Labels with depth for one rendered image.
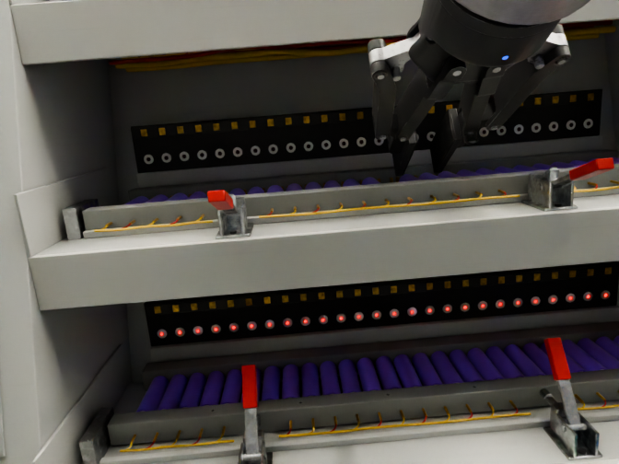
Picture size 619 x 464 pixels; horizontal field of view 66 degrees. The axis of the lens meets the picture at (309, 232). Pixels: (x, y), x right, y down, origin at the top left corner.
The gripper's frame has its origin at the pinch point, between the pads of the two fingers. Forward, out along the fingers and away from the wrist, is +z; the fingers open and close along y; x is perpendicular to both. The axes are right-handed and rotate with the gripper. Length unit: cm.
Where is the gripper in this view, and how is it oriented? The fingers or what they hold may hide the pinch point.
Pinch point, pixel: (424, 145)
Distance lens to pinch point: 46.3
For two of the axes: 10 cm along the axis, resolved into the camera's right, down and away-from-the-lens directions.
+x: 0.9, 9.5, -2.9
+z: 0.1, 2.9, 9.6
